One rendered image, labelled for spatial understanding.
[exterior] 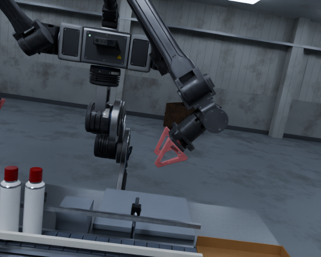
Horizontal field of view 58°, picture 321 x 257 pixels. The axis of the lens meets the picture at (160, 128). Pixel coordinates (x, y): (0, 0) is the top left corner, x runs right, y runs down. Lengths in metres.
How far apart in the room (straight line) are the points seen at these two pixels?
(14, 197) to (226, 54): 7.67
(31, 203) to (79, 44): 0.70
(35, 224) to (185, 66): 0.59
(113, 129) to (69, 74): 7.08
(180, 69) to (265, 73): 7.87
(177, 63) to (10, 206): 0.58
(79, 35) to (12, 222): 0.77
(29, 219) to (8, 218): 0.05
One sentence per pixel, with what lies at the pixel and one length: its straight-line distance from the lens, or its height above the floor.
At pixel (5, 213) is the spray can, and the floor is 0.96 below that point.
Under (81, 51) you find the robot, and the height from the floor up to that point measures 1.42.
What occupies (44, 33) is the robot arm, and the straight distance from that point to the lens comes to 1.18.
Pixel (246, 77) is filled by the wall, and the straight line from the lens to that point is 8.40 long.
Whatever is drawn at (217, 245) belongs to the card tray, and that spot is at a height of 0.85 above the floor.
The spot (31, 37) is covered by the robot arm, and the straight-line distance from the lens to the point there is 1.19.
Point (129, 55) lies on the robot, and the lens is 1.28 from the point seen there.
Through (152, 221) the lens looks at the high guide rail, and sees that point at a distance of 0.91.
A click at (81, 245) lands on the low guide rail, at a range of 0.87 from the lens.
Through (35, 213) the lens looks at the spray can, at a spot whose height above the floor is 0.96.
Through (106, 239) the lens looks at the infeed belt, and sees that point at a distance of 0.94.
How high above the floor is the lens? 1.40
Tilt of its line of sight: 12 degrees down
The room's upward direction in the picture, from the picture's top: 9 degrees clockwise
